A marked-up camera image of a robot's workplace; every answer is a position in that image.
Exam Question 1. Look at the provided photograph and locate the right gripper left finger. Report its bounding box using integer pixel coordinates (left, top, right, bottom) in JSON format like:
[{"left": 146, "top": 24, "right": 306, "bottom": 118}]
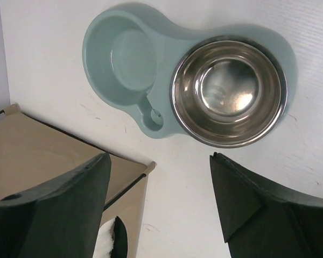
[{"left": 0, "top": 153, "right": 111, "bottom": 257}]

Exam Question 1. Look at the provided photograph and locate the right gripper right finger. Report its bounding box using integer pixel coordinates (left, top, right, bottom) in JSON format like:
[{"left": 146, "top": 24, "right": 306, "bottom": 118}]
[{"left": 210, "top": 153, "right": 323, "bottom": 257}]

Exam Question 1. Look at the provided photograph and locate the white fluffy cushion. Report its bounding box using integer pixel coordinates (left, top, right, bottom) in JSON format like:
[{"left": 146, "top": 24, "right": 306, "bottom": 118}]
[{"left": 93, "top": 218, "right": 115, "bottom": 258}]

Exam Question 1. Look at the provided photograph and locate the beige pet tent fabric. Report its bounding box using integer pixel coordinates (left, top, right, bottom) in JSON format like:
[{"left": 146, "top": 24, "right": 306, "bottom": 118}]
[{"left": 0, "top": 104, "right": 156, "bottom": 257}]

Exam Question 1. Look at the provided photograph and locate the steel pet bowl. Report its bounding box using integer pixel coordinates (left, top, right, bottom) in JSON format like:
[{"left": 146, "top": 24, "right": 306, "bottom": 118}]
[{"left": 170, "top": 35, "right": 287, "bottom": 148}]

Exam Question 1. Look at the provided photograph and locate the green double pet bowl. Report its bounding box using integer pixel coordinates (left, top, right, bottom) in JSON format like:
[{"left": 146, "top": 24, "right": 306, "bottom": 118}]
[{"left": 82, "top": 3, "right": 298, "bottom": 139}]

